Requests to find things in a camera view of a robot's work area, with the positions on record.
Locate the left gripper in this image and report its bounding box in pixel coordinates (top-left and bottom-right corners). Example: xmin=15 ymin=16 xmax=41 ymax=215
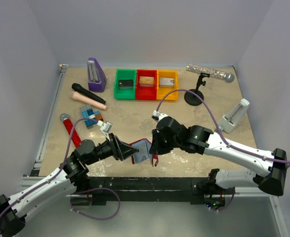
xmin=86 ymin=133 xmax=139 ymax=165

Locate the red leather card holder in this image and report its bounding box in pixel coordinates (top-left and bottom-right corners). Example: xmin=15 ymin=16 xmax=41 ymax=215
xmin=130 ymin=138 xmax=159 ymax=167

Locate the blue credit card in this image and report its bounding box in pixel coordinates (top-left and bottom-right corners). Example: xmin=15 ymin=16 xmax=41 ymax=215
xmin=132 ymin=141 xmax=149 ymax=164

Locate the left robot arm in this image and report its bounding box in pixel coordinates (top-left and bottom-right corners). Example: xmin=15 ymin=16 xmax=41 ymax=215
xmin=0 ymin=133 xmax=139 ymax=237

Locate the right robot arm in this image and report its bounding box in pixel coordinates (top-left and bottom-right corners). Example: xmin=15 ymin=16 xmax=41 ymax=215
xmin=150 ymin=114 xmax=287 ymax=196

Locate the silver card stack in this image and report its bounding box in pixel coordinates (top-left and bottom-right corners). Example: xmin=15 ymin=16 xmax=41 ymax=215
xmin=159 ymin=77 xmax=175 ymax=88

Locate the gold card stack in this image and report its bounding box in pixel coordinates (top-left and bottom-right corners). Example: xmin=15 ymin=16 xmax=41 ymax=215
xmin=139 ymin=76 xmax=155 ymax=87

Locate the black card stack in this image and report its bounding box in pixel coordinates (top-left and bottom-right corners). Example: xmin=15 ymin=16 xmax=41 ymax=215
xmin=118 ymin=79 xmax=134 ymax=90

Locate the black microphone stand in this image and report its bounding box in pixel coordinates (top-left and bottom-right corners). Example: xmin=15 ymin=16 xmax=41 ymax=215
xmin=184 ymin=73 xmax=210 ymax=106

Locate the yellow plastic bin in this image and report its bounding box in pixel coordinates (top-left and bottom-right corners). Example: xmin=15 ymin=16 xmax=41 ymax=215
xmin=156 ymin=70 xmax=179 ymax=100

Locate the red plastic bin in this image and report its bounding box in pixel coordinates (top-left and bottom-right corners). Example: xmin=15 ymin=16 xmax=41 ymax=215
xmin=135 ymin=69 xmax=157 ymax=100

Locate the blue toy brick block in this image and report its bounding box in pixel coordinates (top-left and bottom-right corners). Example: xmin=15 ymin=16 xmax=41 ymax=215
xmin=80 ymin=105 xmax=104 ymax=129

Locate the red glitter microphone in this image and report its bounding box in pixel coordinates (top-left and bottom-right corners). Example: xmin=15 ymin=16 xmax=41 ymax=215
xmin=59 ymin=113 xmax=81 ymax=148

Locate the white metronome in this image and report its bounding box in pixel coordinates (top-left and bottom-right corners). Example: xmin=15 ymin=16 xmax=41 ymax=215
xmin=217 ymin=98 xmax=250 ymax=133

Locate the pink microphone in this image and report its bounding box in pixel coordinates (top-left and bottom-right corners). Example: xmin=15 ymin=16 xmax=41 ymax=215
xmin=71 ymin=91 xmax=107 ymax=110

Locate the purple metronome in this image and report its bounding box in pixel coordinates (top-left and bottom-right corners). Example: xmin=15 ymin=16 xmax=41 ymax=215
xmin=87 ymin=58 xmax=107 ymax=92

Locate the green plastic bin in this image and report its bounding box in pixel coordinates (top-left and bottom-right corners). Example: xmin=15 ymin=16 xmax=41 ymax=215
xmin=114 ymin=69 xmax=136 ymax=100

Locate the black microphone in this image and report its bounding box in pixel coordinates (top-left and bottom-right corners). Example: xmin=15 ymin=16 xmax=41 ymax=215
xmin=72 ymin=83 xmax=106 ymax=105

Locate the silver glitter microphone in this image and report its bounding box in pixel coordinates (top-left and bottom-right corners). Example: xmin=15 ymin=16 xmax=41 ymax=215
xmin=186 ymin=63 xmax=235 ymax=83

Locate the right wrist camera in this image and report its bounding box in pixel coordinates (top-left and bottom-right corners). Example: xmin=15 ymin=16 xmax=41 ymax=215
xmin=151 ymin=110 xmax=168 ymax=122

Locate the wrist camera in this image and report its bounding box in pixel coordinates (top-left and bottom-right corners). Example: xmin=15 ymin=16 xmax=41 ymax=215
xmin=151 ymin=110 xmax=168 ymax=122
xmin=97 ymin=120 xmax=113 ymax=140

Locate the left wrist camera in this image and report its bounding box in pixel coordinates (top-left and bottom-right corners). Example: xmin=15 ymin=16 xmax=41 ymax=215
xmin=97 ymin=120 xmax=113 ymax=140

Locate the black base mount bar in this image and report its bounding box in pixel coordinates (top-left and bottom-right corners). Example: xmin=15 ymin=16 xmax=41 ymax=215
xmin=74 ymin=177 xmax=234 ymax=205

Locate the aluminium frame rail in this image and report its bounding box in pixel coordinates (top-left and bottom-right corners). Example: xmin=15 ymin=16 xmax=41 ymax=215
xmin=19 ymin=64 xmax=69 ymax=191

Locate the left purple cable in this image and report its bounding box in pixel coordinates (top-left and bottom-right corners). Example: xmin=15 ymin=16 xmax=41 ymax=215
xmin=0 ymin=118 xmax=122 ymax=237

